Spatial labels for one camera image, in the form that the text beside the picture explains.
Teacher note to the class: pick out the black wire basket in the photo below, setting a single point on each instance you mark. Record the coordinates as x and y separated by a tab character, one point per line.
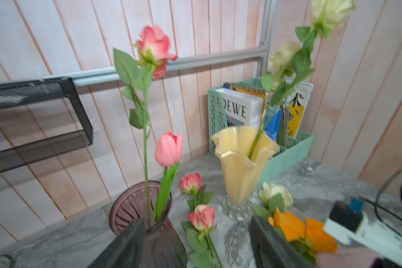
44	119

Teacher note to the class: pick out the purple ribbed glass vase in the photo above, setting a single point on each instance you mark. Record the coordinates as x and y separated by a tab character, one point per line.
162	246

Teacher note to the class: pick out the pink case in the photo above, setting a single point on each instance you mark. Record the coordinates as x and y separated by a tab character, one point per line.
357	257

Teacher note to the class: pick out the yellow magazine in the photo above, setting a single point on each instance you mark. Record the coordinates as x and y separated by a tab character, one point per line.
296	110

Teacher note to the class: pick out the white book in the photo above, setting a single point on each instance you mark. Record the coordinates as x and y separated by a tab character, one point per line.
241	109

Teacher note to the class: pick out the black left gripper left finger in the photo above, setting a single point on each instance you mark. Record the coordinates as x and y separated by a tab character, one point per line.
125	251

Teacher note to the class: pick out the clear glass cylinder vase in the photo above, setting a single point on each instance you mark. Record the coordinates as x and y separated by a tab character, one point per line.
8	261

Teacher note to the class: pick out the green file organizer box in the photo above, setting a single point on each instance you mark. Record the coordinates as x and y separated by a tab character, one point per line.
299	141

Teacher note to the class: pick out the blue folder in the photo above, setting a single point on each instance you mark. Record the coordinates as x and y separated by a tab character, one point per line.
273	123

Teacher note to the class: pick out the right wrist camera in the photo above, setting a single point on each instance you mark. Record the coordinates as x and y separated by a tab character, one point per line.
345	225

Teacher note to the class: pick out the yellow ruffled vase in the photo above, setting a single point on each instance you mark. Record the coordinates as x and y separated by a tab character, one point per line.
243	155

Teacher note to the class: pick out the pink tulip bud flower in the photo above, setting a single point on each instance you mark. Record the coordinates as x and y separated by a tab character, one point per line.
168	154

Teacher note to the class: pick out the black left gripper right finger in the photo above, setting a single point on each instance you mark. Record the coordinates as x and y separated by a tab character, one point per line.
270	250

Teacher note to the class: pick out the pink rose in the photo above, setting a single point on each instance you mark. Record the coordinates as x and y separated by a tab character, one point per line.
154	55
198	234
192	184

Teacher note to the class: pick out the cream rose group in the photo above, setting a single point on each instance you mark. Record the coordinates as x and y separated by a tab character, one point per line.
275	198
279	64
326	17

